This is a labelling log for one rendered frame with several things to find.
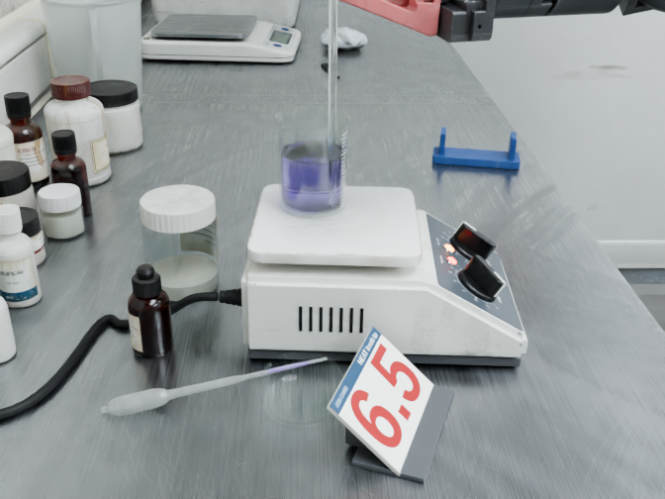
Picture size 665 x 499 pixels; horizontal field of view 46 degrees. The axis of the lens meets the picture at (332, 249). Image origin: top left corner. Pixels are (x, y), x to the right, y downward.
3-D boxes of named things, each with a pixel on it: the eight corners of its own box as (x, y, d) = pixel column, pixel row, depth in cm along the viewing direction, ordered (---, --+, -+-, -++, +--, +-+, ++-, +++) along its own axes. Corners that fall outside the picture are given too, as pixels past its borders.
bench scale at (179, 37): (293, 67, 130) (292, 38, 128) (137, 62, 131) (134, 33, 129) (302, 41, 147) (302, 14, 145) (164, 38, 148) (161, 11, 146)
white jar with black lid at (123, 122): (117, 158, 92) (110, 98, 88) (73, 149, 94) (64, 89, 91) (154, 142, 97) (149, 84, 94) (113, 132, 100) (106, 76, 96)
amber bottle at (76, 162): (99, 214, 78) (88, 133, 74) (68, 224, 76) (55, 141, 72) (80, 204, 80) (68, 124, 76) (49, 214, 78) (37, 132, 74)
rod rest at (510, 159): (518, 159, 93) (522, 131, 92) (520, 170, 90) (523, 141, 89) (432, 153, 95) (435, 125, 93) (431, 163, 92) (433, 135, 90)
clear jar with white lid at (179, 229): (182, 313, 62) (174, 221, 59) (132, 288, 65) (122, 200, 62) (236, 283, 67) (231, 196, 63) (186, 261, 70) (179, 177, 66)
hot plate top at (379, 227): (413, 196, 64) (413, 186, 63) (423, 268, 53) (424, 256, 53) (263, 192, 64) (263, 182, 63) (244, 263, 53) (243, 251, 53)
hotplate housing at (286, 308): (496, 281, 68) (508, 195, 64) (524, 373, 56) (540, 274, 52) (237, 273, 68) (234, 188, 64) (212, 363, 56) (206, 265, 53)
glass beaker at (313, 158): (287, 192, 63) (286, 93, 59) (354, 200, 62) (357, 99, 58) (265, 225, 57) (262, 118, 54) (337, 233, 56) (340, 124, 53)
